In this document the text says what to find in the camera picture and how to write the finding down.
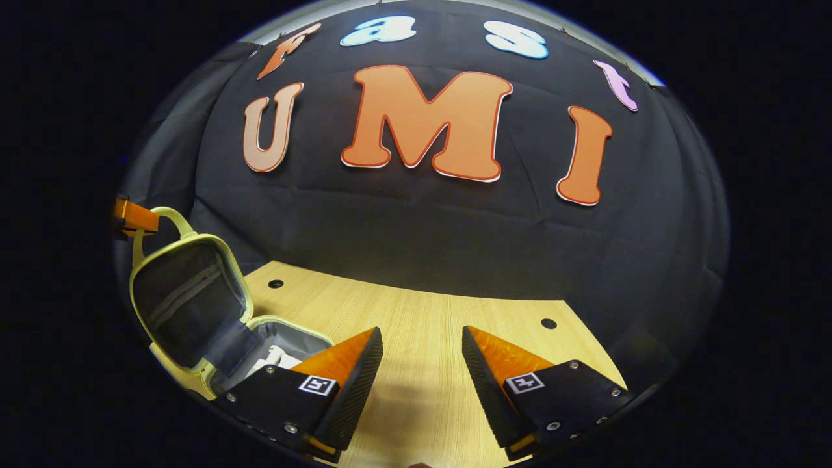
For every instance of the pale yellow suitcase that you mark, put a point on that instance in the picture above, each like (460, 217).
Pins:
(188, 292)

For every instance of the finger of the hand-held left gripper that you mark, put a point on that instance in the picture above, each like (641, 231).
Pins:
(136, 218)

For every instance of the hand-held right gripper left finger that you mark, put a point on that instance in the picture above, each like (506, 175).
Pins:
(354, 390)

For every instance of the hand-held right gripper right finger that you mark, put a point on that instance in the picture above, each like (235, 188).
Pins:
(487, 390)

